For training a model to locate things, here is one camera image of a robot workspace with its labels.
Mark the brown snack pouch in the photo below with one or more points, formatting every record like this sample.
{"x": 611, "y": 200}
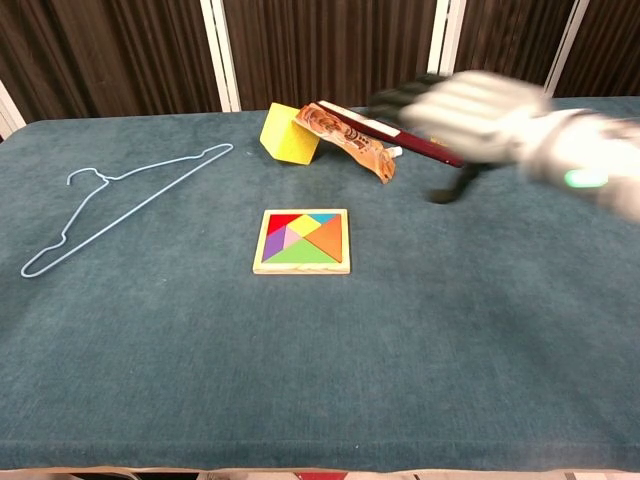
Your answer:
{"x": 350, "y": 142}

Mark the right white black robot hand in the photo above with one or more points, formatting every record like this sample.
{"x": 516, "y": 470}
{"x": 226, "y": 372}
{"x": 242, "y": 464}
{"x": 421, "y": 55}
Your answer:
{"x": 475, "y": 115}

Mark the blue triangle tangram piece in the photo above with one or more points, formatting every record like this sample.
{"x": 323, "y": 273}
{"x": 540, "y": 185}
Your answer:
{"x": 325, "y": 217}

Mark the blue table cloth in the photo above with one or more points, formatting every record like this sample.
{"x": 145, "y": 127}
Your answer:
{"x": 200, "y": 350}

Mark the tangram puzzle tray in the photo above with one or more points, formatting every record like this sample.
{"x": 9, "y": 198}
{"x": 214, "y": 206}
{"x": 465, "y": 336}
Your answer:
{"x": 302, "y": 269}

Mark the white partition post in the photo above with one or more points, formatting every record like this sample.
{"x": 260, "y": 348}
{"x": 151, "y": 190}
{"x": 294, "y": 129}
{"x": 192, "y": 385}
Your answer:
{"x": 9, "y": 115}
{"x": 567, "y": 45}
{"x": 220, "y": 55}
{"x": 446, "y": 35}

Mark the dark red folding fan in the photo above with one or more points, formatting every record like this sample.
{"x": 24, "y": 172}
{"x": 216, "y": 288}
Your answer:
{"x": 425, "y": 146}

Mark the yellow hexagonal block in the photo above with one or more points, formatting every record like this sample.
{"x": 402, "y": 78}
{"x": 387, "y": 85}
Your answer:
{"x": 287, "y": 135}

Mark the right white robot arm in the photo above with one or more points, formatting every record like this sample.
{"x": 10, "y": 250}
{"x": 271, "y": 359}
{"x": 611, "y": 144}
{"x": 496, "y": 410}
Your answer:
{"x": 590, "y": 155}

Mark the red triangle tangram piece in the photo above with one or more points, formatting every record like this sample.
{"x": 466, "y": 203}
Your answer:
{"x": 277, "y": 222}

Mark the green triangle tangram piece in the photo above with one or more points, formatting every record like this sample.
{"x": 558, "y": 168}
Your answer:
{"x": 300, "y": 254}

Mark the yellow square tangram piece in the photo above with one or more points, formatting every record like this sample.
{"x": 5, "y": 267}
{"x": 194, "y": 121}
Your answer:
{"x": 303, "y": 226}

